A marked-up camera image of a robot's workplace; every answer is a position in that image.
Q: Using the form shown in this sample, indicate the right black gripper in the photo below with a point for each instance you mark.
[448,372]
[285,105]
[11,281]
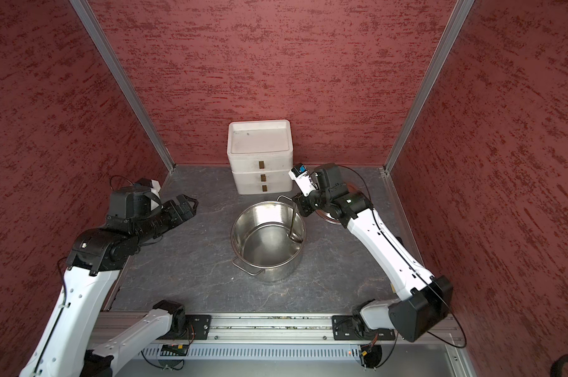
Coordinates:
[306,208]

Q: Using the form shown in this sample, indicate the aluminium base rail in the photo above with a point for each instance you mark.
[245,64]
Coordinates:
[224,328]

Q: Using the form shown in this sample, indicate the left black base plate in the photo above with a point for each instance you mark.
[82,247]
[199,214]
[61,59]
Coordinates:
[199,326]

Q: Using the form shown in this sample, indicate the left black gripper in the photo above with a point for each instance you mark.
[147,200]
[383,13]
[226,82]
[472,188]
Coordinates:
[177,217]

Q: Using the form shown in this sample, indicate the white three-drawer storage box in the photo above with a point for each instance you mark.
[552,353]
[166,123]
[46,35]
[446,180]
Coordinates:
[260,154]

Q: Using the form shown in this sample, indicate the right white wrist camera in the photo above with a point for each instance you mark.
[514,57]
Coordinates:
[302,177]

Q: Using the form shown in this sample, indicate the metal ladle spoon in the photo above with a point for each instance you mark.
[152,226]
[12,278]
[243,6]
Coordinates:
[291,234]

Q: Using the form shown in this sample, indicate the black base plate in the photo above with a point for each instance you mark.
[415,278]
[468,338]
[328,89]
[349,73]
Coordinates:
[346,327]
[199,326]

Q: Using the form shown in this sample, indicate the stainless steel pot lid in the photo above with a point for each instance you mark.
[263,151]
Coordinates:
[352,188]

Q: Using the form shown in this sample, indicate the aluminium corner post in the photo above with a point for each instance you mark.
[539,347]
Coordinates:
[92,26]
[449,36]

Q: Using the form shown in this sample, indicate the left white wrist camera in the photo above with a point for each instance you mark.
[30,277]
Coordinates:
[155,199]

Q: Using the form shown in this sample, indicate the left aluminium corner post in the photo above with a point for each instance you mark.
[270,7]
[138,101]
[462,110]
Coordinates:
[92,26]

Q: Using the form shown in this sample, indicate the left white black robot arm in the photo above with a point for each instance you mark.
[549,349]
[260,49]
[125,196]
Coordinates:
[136,216]

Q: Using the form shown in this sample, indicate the right aluminium corner post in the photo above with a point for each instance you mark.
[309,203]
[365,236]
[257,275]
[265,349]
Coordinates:
[449,36]

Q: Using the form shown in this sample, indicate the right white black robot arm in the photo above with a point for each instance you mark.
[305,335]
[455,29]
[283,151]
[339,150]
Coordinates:
[423,299]

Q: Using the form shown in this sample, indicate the white perforated cable duct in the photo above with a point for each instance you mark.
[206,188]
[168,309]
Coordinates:
[253,352]

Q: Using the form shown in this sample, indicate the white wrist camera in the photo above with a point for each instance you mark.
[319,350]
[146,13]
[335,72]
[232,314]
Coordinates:
[302,177]
[155,199]

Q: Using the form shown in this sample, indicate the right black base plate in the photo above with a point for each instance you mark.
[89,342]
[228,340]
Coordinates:
[346,327]

